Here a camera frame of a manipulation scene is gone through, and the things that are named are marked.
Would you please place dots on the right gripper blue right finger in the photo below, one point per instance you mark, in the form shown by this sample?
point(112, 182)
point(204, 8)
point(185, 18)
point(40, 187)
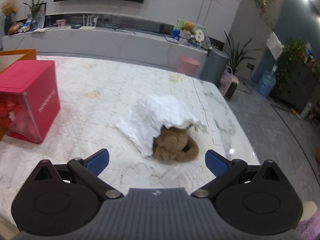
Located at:
point(226, 172)

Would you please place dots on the dark side cabinet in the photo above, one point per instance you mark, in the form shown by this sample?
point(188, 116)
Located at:
point(297, 91)

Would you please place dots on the white fluffy towel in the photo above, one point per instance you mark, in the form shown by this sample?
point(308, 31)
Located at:
point(144, 121)

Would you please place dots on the dried flowers in dark vase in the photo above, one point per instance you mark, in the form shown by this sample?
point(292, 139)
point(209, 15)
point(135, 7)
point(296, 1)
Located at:
point(8, 8)

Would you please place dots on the blue water jug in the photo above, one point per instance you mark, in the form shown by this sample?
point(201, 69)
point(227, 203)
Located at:
point(267, 82)

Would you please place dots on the green plant in glass vase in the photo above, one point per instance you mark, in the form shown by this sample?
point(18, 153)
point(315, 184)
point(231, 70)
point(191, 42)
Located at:
point(34, 6)

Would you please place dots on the teddy bear on cabinet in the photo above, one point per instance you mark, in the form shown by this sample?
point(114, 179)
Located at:
point(187, 30)

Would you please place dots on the pink waste bin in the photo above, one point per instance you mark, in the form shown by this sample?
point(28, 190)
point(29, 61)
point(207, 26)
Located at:
point(187, 65)

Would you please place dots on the white marble tv cabinet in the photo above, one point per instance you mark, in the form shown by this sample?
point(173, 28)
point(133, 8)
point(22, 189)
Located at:
point(127, 45)

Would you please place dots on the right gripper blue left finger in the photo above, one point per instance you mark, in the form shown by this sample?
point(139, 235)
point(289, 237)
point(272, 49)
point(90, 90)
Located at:
point(86, 172)

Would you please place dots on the red gift box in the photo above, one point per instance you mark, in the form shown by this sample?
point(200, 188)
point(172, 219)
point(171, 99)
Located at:
point(29, 99)

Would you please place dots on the green floor plant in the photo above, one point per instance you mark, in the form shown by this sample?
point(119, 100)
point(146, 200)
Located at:
point(236, 53)

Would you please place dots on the white wifi router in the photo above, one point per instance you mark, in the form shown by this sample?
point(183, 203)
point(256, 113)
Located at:
point(89, 22)

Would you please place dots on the pink space heater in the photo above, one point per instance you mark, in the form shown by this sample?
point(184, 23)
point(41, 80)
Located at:
point(229, 82)

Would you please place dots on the grey pedal trash can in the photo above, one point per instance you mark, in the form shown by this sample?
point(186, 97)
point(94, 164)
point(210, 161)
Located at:
point(214, 66)

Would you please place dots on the orange storage box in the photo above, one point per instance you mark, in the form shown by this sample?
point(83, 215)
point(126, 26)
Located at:
point(8, 57)

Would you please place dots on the brown plush toy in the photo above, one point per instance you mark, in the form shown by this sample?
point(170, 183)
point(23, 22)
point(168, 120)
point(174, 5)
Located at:
point(175, 144)

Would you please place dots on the hanging white paper calendar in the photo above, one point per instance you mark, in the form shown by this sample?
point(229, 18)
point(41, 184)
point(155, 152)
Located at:
point(274, 45)

